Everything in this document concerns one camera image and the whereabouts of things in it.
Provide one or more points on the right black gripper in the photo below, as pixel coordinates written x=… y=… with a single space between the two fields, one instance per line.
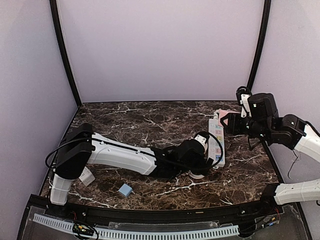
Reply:
x=238 y=124

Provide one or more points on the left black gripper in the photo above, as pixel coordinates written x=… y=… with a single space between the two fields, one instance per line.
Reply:
x=200 y=160

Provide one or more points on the pink cube socket adapter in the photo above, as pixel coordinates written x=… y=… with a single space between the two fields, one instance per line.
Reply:
x=222 y=113

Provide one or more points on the white multicolour power strip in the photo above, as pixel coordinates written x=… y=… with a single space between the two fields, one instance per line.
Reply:
x=216 y=148

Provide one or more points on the white plug adapter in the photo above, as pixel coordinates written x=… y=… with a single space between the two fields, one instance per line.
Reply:
x=87 y=177

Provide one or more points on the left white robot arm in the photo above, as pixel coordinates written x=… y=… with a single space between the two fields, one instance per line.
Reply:
x=84 y=146

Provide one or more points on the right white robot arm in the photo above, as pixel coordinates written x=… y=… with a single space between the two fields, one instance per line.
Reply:
x=259 y=118

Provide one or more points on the blue plug adapter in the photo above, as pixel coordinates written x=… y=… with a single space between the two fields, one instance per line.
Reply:
x=125 y=190

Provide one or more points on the pink round power socket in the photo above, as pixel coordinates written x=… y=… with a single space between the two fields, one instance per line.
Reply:
x=196 y=176

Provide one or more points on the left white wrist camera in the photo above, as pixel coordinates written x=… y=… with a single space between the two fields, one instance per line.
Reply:
x=202 y=140

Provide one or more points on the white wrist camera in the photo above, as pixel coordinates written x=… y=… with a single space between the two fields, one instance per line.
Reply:
x=202 y=140
x=242 y=95

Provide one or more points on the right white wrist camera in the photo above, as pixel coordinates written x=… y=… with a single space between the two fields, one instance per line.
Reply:
x=242 y=95

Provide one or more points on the white slotted cable duct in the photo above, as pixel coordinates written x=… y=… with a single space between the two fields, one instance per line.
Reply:
x=114 y=234

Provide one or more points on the black front rail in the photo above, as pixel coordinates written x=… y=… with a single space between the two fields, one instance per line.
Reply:
x=236 y=214

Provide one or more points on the right black frame post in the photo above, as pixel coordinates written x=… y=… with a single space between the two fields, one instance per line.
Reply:
x=260 y=43

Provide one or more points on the black frame post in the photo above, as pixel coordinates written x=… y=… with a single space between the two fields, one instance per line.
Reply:
x=260 y=43
x=63 y=51

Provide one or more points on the left black frame post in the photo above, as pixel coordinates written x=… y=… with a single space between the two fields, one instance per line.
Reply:
x=63 y=51

